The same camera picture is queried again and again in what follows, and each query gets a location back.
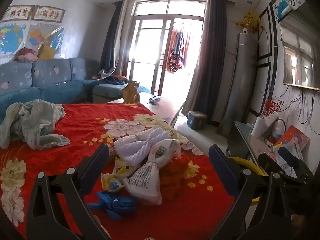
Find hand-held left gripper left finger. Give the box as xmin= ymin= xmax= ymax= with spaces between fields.
xmin=26 ymin=143 xmax=112 ymax=240

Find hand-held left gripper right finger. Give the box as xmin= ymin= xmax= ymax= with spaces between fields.
xmin=208 ymin=144 xmax=294 ymax=240

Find yellow white wrapper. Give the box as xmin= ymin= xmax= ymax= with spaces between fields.
xmin=101 ymin=159 xmax=133 ymax=193

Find yellow rimmed trash bin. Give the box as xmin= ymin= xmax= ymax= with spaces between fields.
xmin=229 ymin=156 xmax=268 ymax=205

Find white foam fruit net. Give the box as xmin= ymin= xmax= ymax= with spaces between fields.
xmin=114 ymin=127 xmax=173 ymax=167

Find blue rubber glove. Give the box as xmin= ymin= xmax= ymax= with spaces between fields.
xmin=96 ymin=191 xmax=137 ymax=220

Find orange mesh net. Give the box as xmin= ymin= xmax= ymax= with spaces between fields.
xmin=160 ymin=152 xmax=190 ymax=200

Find white printed plastic bag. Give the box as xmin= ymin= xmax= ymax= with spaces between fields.
xmin=122 ymin=139 xmax=182 ymax=205

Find glass top television stand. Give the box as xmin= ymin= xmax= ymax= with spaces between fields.
xmin=226 ymin=120 xmax=278 ymax=170

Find red picture book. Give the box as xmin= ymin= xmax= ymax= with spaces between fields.
xmin=274 ymin=125 xmax=310 ymax=155

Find red floral blanket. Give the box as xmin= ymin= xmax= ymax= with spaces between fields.
xmin=0 ymin=102 xmax=235 ymax=240

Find round black-rimmed mirror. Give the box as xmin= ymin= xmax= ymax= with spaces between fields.
xmin=271 ymin=119 xmax=287 ymax=140

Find white paper roll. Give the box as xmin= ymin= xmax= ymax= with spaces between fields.
xmin=251 ymin=116 xmax=267 ymax=138

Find blue storage box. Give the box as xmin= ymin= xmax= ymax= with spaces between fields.
xmin=187 ymin=111 xmax=208 ymax=130

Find white carton box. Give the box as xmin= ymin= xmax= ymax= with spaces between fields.
xmin=264 ymin=115 xmax=279 ymax=130

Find red berry branches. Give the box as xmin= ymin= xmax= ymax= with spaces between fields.
xmin=260 ymin=97 xmax=284 ymax=118

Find light green cloth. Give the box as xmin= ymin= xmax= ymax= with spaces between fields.
xmin=0 ymin=99 xmax=70 ymax=150

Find brown paper bag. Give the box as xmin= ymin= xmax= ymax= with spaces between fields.
xmin=122 ymin=80 xmax=141 ymax=103

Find long coffee table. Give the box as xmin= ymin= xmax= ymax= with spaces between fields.
xmin=106 ymin=94 xmax=185 ymax=128

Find dark blue garment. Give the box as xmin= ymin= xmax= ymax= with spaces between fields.
xmin=96 ymin=75 xmax=128 ymax=85

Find grey standing air conditioner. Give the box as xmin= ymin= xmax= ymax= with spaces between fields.
xmin=216 ymin=31 xmax=258 ymax=138

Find blue patterned sofa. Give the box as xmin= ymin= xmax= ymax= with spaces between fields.
xmin=0 ymin=57 xmax=150 ymax=120

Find grey brown curtain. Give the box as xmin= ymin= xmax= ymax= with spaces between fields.
xmin=185 ymin=0 xmax=228 ymax=125

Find hanging colourful clothes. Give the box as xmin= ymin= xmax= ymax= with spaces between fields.
xmin=166 ymin=22 xmax=193 ymax=73

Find yellow cushion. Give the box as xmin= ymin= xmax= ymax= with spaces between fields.
xmin=37 ymin=44 xmax=57 ymax=60

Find dark blue curtain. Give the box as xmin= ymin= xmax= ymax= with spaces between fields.
xmin=100 ymin=0 xmax=130 ymax=78

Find pile of pink red clothes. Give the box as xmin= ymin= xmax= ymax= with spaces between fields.
xmin=14 ymin=47 xmax=39 ymax=62

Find country map poster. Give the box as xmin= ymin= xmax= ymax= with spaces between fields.
xmin=27 ymin=22 xmax=65 ymax=54

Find yellow artificial flowers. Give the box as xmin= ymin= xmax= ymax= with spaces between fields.
xmin=231 ymin=11 xmax=263 ymax=34

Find world map poster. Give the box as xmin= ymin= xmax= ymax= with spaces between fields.
xmin=0 ymin=21 xmax=32 ymax=59

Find framed calligraphy picture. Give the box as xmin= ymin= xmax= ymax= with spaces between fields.
xmin=1 ymin=5 xmax=34 ymax=22
xmin=34 ymin=5 xmax=66 ymax=21

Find balcony glass door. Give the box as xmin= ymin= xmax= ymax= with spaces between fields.
xmin=126 ymin=0 xmax=208 ymax=95

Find bundle of black cables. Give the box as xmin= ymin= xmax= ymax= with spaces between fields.
xmin=282 ymin=87 xmax=320 ymax=130

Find wall television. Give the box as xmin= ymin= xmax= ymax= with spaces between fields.
xmin=279 ymin=5 xmax=320 ymax=90

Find blue white wall picture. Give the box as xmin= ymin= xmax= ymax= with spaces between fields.
xmin=272 ymin=0 xmax=305 ymax=22

